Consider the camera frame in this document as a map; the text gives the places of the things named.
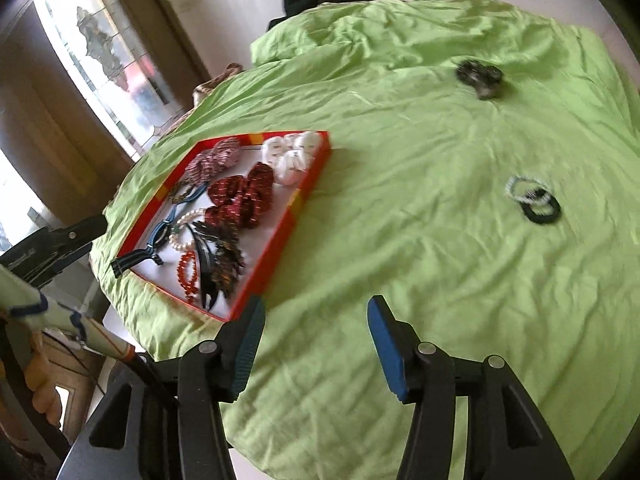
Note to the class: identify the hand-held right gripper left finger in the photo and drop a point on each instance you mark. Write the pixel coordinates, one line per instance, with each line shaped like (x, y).
(247, 345)

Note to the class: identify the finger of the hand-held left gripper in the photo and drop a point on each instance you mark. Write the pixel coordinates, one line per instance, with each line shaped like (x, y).
(80, 232)

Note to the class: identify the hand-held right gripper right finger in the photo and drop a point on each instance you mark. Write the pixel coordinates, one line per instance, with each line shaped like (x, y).
(387, 350)

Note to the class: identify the striped blue headband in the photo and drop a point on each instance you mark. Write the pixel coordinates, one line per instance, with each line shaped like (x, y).
(125, 260)

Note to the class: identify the black hair claw clip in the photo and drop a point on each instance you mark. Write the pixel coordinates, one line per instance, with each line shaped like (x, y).
(220, 260)

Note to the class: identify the red cardboard box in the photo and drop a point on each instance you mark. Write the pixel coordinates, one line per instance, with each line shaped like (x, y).
(270, 255)

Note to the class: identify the red polka dot scrunchie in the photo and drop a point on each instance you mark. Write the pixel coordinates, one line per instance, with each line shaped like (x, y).
(240, 195)

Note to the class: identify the red checked scrunchie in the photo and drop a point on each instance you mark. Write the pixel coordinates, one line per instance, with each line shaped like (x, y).
(215, 160)

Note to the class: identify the white cherry print scrunchie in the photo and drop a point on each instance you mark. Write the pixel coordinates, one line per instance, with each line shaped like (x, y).
(292, 157)

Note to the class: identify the green cloth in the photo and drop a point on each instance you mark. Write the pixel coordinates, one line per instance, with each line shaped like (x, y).
(400, 250)

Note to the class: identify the frosted glass window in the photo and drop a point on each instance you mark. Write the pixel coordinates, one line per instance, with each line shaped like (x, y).
(95, 45)

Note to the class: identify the tan patterned cloth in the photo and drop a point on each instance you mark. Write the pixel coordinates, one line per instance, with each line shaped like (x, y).
(215, 85)

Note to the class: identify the camouflage green scrunchie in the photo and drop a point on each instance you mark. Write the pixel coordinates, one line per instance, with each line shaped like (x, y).
(477, 77)

